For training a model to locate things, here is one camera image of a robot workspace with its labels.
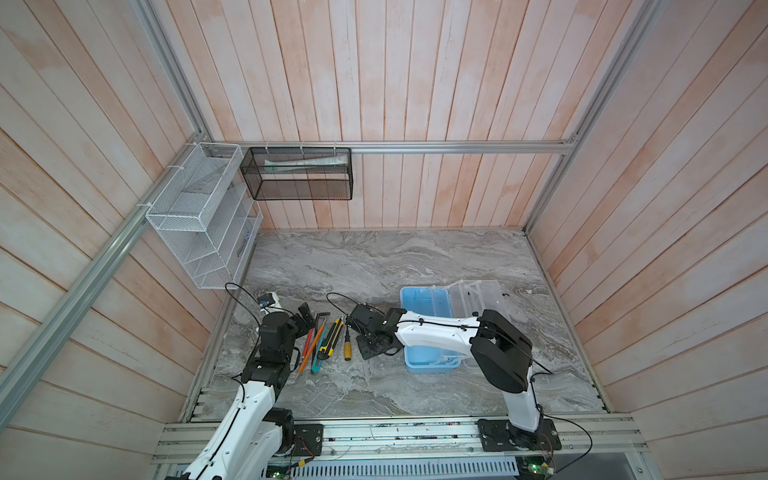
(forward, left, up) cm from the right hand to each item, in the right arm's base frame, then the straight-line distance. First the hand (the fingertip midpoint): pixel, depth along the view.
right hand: (367, 347), depth 88 cm
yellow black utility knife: (+1, +11, +1) cm, 11 cm away
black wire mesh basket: (+54, +26, +25) cm, 64 cm away
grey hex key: (+11, +16, 0) cm, 19 cm away
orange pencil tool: (-1, +17, 0) cm, 17 cm away
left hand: (+5, +20, +11) cm, 24 cm away
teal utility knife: (-4, +14, 0) cm, 15 cm away
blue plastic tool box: (+12, -28, +10) cm, 32 cm away
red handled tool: (+2, +19, 0) cm, 19 cm away
